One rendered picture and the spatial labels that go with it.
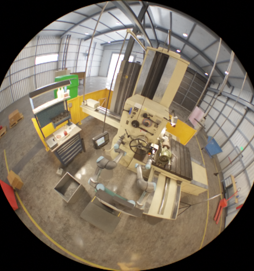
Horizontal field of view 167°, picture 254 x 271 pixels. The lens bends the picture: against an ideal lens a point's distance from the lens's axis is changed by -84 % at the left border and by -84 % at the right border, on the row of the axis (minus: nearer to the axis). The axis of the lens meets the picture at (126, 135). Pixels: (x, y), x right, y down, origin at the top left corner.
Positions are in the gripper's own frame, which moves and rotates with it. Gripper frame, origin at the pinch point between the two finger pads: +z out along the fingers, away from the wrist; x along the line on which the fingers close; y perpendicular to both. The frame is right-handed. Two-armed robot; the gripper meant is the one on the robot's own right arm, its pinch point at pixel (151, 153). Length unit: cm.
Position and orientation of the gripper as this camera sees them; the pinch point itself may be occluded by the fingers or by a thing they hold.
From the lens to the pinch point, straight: 154.2
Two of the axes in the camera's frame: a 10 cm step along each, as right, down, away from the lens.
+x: -2.5, 7.0, 6.7
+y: -8.9, -4.4, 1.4
